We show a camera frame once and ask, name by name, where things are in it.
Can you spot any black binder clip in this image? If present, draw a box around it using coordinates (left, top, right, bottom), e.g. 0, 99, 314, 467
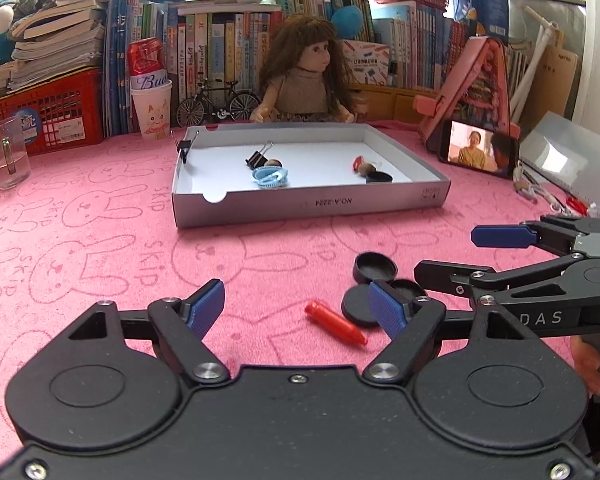
170, 129, 201, 164
245, 141, 274, 171

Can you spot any long-haired doll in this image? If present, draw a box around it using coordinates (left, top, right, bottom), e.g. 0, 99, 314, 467
250, 15, 357, 125

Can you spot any person's right hand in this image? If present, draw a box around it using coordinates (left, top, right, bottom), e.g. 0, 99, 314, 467
569, 326, 600, 397

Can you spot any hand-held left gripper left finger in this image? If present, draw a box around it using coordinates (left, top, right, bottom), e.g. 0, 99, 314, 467
67, 279, 232, 387

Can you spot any stack of worn books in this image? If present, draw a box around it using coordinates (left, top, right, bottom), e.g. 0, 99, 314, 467
0, 0, 107, 97

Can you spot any large blue plush toy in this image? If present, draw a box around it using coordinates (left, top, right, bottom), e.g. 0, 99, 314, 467
295, 0, 377, 42

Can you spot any pink phone stand case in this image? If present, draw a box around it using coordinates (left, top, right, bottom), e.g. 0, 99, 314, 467
412, 36, 523, 154

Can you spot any pink rabbit print tablecloth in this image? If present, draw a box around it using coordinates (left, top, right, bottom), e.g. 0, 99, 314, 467
0, 119, 600, 480

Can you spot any red drink can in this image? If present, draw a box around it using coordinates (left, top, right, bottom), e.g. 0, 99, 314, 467
126, 37, 170, 92

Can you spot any large red plastic basket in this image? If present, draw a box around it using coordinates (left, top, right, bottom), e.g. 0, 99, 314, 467
0, 69, 105, 167

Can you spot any brown wooden box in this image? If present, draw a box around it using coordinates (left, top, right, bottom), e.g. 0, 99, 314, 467
352, 85, 434, 124

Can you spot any white paper cup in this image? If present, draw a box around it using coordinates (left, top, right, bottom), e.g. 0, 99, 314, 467
130, 80, 174, 141

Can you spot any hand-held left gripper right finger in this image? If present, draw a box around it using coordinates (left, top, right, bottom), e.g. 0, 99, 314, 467
361, 279, 544, 387

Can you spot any white printed box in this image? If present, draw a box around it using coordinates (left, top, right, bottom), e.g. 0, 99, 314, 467
341, 39, 393, 87

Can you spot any white cable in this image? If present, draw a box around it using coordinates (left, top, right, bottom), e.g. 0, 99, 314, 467
511, 164, 572, 212

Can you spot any clear glass mug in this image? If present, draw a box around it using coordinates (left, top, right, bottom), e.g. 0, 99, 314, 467
0, 116, 32, 191

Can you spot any white plastic pipe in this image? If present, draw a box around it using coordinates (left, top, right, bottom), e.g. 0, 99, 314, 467
509, 6, 564, 122

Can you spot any black lid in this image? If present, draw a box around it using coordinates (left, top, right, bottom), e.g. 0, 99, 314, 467
389, 278, 429, 302
341, 284, 382, 329

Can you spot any blue hair clip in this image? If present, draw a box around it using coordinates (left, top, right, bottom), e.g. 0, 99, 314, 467
251, 165, 290, 190

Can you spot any row of upright books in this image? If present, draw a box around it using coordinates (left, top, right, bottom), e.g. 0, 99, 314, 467
102, 0, 462, 137

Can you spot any white cardboard box tray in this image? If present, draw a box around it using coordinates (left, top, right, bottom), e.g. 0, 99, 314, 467
171, 122, 452, 229

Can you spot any brown cardboard box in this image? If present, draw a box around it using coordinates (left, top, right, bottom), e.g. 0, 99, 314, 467
517, 47, 579, 137

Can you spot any red plastic crayon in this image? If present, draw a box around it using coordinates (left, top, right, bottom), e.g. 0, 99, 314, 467
304, 300, 369, 347

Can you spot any clear plastic folder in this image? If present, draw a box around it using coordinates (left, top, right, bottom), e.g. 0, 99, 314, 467
519, 111, 600, 207

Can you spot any blue carton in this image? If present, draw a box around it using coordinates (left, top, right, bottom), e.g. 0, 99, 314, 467
449, 0, 512, 44

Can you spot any black model bicycle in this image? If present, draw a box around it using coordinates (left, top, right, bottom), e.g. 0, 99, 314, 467
176, 78, 262, 128

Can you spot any black smartphone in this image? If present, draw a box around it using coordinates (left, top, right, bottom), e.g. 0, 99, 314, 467
439, 119, 522, 180

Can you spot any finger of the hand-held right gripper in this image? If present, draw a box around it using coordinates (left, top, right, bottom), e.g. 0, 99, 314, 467
413, 251, 589, 307
470, 214, 589, 257

